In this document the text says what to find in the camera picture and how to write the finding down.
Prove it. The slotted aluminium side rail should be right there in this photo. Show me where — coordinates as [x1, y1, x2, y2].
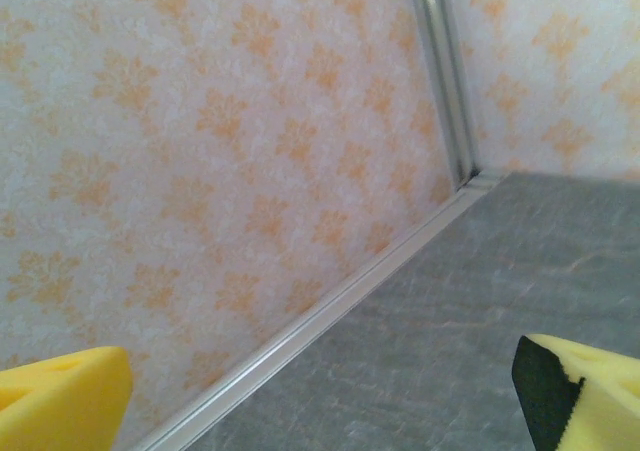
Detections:
[142, 168, 506, 451]

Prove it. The aluminium frame post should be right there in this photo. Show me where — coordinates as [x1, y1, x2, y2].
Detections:
[407, 0, 484, 185]

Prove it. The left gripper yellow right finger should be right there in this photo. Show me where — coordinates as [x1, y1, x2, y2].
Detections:
[512, 333, 640, 451]

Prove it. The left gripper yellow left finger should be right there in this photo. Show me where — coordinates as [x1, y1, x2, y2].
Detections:
[0, 345, 134, 451]

